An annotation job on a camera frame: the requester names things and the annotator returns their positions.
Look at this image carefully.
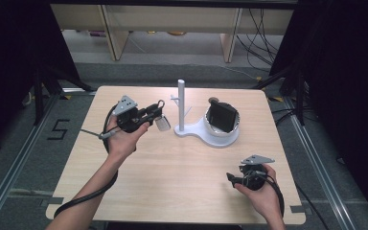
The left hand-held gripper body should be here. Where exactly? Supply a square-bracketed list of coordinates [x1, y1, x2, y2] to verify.
[111, 95, 156, 134]

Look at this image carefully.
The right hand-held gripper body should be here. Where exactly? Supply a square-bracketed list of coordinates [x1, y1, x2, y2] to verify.
[238, 154, 276, 192]

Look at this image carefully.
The white stand with hook pole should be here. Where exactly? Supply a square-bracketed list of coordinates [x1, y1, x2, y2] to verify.
[170, 79, 241, 149]

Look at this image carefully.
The white bowl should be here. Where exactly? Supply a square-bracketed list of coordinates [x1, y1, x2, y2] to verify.
[203, 101, 242, 138]

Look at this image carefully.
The black leather wallet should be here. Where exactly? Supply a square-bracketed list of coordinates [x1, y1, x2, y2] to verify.
[209, 99, 240, 134]

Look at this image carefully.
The person's right hand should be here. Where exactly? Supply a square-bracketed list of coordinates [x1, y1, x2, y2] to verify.
[234, 163, 285, 222]

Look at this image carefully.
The person's left hand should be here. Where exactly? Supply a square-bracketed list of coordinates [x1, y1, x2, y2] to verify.
[103, 123, 151, 161]

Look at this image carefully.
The black metal stand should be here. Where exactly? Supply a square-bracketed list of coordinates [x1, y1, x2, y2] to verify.
[32, 65, 98, 127]
[252, 65, 309, 127]

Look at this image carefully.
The beige desk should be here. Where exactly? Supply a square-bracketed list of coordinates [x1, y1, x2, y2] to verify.
[50, 4, 295, 63]

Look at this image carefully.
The black curtain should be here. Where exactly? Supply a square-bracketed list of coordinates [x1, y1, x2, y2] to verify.
[267, 0, 368, 221]
[0, 0, 94, 159]

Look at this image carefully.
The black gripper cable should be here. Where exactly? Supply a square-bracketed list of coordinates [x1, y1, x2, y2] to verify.
[250, 170, 286, 219]

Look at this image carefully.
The thin grey cable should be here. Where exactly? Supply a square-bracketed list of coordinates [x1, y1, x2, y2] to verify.
[80, 127, 113, 140]

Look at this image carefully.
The metal floor rail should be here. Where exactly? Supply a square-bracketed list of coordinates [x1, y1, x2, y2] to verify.
[282, 95, 363, 230]
[0, 92, 61, 230]

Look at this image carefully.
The thick black cable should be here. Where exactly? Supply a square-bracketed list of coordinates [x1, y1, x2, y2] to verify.
[53, 103, 120, 219]

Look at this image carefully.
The bundle of black floor cables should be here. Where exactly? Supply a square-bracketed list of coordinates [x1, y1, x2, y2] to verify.
[235, 9, 287, 73]

